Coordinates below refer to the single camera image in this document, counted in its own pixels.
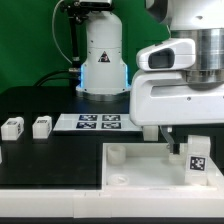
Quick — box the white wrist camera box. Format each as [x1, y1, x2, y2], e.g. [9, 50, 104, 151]
[136, 38, 196, 72]

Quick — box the marker plate with tags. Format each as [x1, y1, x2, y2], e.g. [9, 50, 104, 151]
[54, 114, 141, 132]

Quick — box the black cable bundle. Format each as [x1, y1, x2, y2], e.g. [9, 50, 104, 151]
[34, 68, 83, 88]

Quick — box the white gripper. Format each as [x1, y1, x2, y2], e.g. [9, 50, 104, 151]
[129, 70, 224, 155]

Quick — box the white square table top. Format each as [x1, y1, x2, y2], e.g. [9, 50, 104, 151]
[102, 143, 222, 189]

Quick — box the white L-shaped fence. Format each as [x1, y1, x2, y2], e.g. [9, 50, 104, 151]
[0, 175, 224, 218]

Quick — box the black camera stand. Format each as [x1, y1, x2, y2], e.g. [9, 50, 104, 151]
[60, 0, 113, 67]

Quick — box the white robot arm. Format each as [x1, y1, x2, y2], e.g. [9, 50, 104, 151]
[129, 0, 224, 152]

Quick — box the grey cable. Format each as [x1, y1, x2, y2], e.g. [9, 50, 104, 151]
[51, 0, 74, 65]

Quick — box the white part at left edge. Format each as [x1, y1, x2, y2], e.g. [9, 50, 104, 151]
[0, 146, 3, 165]

